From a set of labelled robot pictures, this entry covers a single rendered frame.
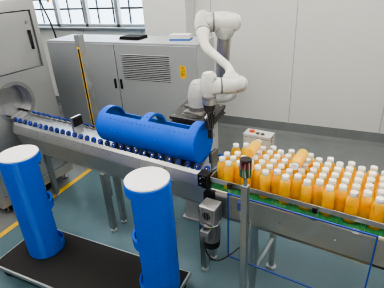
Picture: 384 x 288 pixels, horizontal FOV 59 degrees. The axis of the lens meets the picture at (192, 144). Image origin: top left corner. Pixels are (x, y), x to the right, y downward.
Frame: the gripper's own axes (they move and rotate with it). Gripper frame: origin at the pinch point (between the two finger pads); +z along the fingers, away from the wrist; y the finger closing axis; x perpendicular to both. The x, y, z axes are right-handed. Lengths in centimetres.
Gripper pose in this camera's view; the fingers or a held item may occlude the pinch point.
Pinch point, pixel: (210, 133)
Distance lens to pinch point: 227.2
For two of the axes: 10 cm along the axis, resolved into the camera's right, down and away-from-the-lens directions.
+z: 0.5, 8.9, 4.4
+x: -8.5, -1.9, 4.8
